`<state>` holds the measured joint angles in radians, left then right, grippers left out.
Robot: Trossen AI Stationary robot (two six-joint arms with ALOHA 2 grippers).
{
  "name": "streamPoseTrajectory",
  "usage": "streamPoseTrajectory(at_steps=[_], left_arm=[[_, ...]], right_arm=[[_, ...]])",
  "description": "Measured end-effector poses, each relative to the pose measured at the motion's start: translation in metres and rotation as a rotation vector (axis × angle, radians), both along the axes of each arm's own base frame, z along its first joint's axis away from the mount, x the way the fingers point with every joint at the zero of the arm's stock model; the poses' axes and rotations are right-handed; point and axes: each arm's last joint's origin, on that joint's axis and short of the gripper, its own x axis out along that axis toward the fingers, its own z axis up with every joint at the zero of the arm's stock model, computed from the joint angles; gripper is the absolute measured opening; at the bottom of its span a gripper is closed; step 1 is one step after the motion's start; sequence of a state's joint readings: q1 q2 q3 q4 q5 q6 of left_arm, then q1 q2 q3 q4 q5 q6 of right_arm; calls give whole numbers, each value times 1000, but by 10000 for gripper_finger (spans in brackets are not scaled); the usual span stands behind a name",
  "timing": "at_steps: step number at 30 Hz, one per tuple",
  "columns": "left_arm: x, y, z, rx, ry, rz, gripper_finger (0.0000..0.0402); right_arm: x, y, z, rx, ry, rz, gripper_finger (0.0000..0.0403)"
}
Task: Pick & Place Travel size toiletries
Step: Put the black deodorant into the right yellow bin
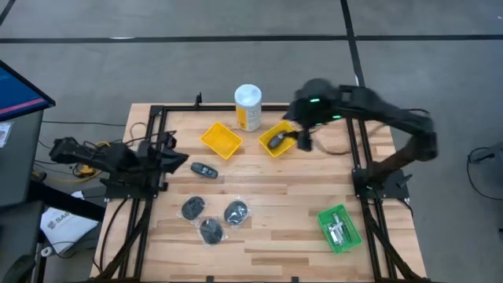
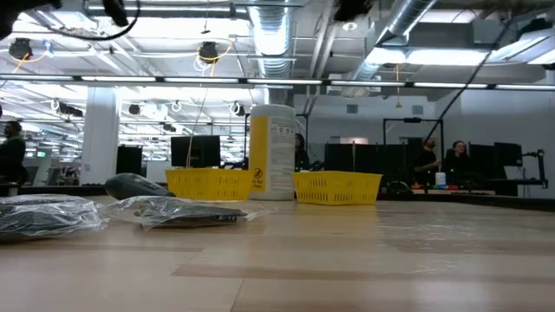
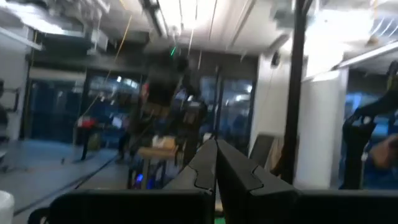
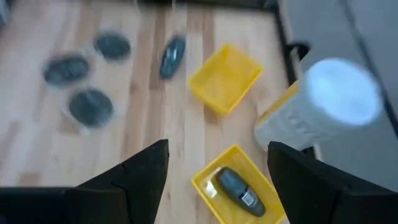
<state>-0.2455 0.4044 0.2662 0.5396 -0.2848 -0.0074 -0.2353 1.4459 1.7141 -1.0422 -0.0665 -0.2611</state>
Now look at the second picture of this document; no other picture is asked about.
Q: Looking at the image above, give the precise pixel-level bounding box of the white wipes canister yellow label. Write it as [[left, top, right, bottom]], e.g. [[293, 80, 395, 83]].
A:
[[248, 103, 297, 201]]

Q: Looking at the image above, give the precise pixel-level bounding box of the yellow hanging cord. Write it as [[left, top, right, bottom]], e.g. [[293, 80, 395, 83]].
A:
[[394, 63, 403, 109]]

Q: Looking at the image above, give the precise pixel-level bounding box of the ribbed metal air duct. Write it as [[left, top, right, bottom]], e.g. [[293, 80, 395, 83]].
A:
[[340, 0, 437, 99], [247, 0, 298, 80]]

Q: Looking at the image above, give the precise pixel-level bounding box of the black partition screen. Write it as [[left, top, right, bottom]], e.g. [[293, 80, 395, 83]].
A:
[[323, 137, 425, 175]]

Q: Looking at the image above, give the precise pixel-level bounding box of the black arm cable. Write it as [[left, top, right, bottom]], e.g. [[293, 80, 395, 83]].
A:
[[45, 0, 142, 42]]

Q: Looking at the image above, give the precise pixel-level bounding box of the black diagonal cable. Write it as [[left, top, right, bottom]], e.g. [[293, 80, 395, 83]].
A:
[[424, 19, 515, 142]]

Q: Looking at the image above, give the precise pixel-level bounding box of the dark grey toiletry bottle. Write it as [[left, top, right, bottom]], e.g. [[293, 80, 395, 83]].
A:
[[103, 172, 176, 201]]

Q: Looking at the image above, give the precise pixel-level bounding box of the black ceiling cable reel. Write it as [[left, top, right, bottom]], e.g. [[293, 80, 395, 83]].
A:
[[8, 37, 35, 61], [198, 41, 220, 65]]

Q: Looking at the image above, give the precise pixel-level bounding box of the black metal stand frame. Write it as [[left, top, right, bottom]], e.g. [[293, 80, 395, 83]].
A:
[[382, 116, 445, 174]]

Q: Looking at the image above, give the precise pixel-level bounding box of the black panel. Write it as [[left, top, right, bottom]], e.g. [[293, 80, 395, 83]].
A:
[[115, 145, 144, 176]]

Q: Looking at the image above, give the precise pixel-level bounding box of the black item in plastic bag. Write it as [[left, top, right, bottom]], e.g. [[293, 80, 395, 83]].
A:
[[102, 195, 277, 231], [0, 193, 110, 243]]

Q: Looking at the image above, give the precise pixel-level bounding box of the yellow plastic basket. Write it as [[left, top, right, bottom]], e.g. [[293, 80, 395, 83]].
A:
[[164, 167, 255, 202], [292, 170, 384, 206]]

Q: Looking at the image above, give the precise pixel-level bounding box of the black computer monitor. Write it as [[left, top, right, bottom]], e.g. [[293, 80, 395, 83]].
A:
[[170, 134, 222, 169], [467, 141, 524, 169]]

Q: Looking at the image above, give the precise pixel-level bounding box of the long ceiling light strip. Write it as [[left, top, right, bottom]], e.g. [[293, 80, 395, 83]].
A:
[[0, 74, 555, 91]]

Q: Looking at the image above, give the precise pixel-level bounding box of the person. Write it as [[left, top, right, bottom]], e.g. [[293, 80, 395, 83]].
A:
[[294, 133, 312, 172], [413, 137, 442, 186], [0, 120, 28, 186], [441, 140, 476, 188]]

